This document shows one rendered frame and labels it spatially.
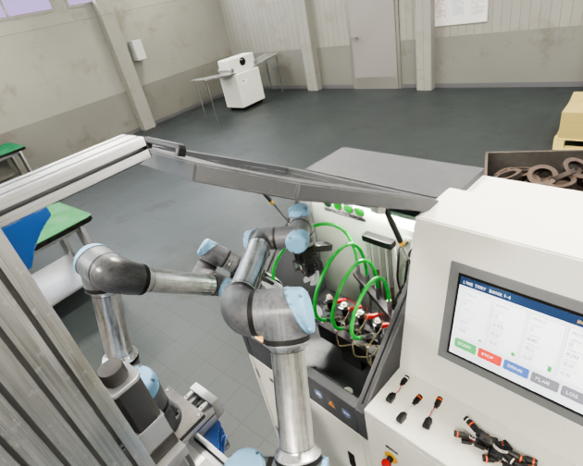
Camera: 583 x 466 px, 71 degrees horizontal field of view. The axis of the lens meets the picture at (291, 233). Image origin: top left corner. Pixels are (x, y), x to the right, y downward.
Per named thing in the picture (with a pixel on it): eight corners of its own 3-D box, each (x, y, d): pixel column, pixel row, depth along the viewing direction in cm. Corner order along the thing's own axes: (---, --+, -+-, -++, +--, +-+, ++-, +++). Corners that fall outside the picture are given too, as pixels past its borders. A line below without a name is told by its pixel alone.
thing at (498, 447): (448, 445, 123) (448, 434, 120) (465, 419, 129) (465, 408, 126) (529, 496, 108) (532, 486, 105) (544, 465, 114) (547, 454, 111)
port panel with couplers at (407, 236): (400, 291, 173) (395, 230, 157) (403, 287, 175) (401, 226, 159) (427, 303, 165) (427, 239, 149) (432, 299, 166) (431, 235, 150)
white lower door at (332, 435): (279, 439, 229) (250, 356, 193) (282, 436, 230) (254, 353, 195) (375, 525, 185) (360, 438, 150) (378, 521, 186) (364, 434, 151)
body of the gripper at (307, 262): (294, 273, 155) (289, 247, 149) (309, 261, 160) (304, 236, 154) (309, 279, 150) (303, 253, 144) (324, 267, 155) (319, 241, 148)
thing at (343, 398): (253, 357, 192) (244, 333, 184) (260, 350, 195) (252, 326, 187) (359, 435, 151) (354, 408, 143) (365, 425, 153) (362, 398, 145)
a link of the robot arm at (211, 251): (194, 255, 159) (205, 237, 161) (218, 269, 162) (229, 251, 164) (196, 255, 152) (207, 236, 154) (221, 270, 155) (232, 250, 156)
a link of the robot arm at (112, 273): (112, 262, 110) (243, 276, 147) (95, 251, 117) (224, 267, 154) (100, 302, 110) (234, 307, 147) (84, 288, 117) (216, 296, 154)
